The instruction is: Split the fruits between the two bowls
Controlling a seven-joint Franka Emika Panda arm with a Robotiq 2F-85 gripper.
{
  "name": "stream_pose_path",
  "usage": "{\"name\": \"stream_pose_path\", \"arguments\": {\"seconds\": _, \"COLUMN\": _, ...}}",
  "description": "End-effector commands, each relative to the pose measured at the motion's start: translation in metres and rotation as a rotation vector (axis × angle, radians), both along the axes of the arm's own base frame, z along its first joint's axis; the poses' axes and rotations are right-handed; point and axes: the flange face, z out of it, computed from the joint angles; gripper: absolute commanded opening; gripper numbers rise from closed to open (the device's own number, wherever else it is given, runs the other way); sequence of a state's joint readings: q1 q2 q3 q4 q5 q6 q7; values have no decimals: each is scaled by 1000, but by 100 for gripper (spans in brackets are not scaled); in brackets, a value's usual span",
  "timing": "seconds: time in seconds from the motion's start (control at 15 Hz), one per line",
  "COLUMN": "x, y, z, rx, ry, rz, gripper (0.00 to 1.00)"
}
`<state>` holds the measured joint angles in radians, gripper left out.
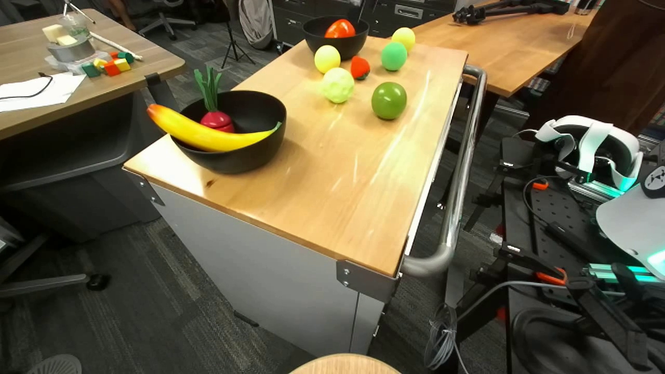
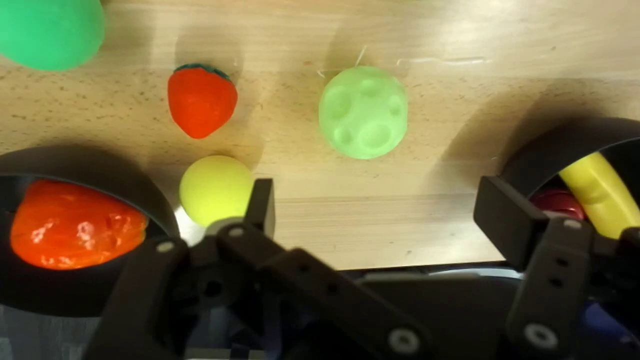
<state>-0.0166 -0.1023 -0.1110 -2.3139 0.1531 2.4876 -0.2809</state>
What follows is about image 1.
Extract green round toy fruit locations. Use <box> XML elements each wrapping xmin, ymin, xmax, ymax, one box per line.
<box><xmin>379</xmin><ymin>40</ymin><xmax>409</xmax><ymax>75</ymax></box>

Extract white paper sheets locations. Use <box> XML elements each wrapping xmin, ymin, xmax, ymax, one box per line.
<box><xmin>0</xmin><ymin>71</ymin><xmax>87</xmax><ymax>114</ymax></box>

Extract round wooden stool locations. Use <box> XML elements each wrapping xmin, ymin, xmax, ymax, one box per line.
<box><xmin>289</xmin><ymin>351</ymin><xmax>404</xmax><ymax>374</ymax></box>

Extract orange handled clamp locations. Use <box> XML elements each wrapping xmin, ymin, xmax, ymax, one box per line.
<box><xmin>485</xmin><ymin>248</ymin><xmax>574</xmax><ymax>294</ymax></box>

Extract red toy strawberry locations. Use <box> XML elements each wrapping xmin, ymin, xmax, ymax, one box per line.
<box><xmin>348</xmin><ymin>54</ymin><xmax>373</xmax><ymax>84</ymax></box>

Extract wooden table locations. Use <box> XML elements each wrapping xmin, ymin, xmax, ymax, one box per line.
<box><xmin>413</xmin><ymin>7</ymin><xmax>590</xmax><ymax>99</ymax></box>

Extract clear plastic container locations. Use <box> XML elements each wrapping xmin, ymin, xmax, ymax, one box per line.
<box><xmin>40</xmin><ymin>11</ymin><xmax>98</xmax><ymax>64</ymax></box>

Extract red radish with green leaves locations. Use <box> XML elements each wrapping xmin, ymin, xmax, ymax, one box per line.
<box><xmin>192</xmin><ymin>64</ymin><xmax>237</xmax><ymax>133</ymax></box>

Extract black bowl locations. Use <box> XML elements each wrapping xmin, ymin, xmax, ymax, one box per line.
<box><xmin>170</xmin><ymin>89</ymin><xmax>289</xmax><ymax>176</ymax></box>
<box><xmin>302</xmin><ymin>15</ymin><xmax>373</xmax><ymax>63</ymax></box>

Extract yellow toy banana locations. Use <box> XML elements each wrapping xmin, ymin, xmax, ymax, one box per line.
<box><xmin>146</xmin><ymin>102</ymin><xmax>285</xmax><ymax>155</ymax></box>

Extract black breadboard table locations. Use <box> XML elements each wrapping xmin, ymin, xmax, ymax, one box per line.
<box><xmin>443</xmin><ymin>133</ymin><xmax>665</xmax><ymax>374</ymax></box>

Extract dark brown chair back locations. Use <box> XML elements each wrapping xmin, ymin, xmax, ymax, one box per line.
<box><xmin>497</xmin><ymin>0</ymin><xmax>665</xmax><ymax>148</ymax></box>

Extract green apple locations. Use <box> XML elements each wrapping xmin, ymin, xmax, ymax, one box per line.
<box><xmin>370</xmin><ymin>79</ymin><xmax>409</xmax><ymax>122</ymax></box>

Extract metal tool cart wooden top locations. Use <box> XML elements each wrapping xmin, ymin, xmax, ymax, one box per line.
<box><xmin>121</xmin><ymin>34</ymin><xmax>487</xmax><ymax>356</ymax></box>

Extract black office chair base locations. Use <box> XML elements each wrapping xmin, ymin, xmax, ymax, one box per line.
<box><xmin>0</xmin><ymin>217</ymin><xmax>113</xmax><ymax>301</ymax></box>

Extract white stick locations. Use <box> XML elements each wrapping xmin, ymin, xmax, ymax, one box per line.
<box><xmin>87</xmin><ymin>29</ymin><xmax>146</xmax><ymax>63</ymax></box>

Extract white mesh cloth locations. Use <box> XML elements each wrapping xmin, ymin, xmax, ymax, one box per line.
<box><xmin>237</xmin><ymin>0</ymin><xmax>279</xmax><ymax>51</ymax></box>

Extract grey chair seat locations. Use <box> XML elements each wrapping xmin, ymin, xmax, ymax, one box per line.
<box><xmin>26</xmin><ymin>351</ymin><xmax>85</xmax><ymax>374</ymax></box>

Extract wooden office desk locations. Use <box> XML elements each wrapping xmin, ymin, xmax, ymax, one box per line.
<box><xmin>0</xmin><ymin>7</ymin><xmax>187</xmax><ymax>143</ymax></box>

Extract pale green round fruit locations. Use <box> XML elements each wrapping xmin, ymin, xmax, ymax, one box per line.
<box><xmin>320</xmin><ymin>67</ymin><xmax>357</xmax><ymax>106</ymax></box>

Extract black floor tripod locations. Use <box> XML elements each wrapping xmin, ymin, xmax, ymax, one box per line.
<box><xmin>219</xmin><ymin>0</ymin><xmax>258</xmax><ymax>71</ymax></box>

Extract grey cable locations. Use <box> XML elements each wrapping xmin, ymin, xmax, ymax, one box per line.
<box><xmin>425</xmin><ymin>277</ymin><xmax>577</xmax><ymax>372</ymax></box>

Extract white VR headset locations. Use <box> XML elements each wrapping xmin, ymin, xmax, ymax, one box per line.
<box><xmin>533</xmin><ymin>113</ymin><xmax>646</xmax><ymax>204</ymax></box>

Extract small yellow toy lemon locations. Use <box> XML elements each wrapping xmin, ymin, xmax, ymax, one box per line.
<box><xmin>312</xmin><ymin>43</ymin><xmax>344</xmax><ymax>76</ymax></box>

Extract large yellow round fruit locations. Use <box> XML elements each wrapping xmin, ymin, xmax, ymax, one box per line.
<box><xmin>389</xmin><ymin>26</ymin><xmax>417</xmax><ymax>52</ymax></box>

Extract metal cart handle bar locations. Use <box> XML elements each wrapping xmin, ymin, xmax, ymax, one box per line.
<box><xmin>399</xmin><ymin>64</ymin><xmax>488</xmax><ymax>281</ymax></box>

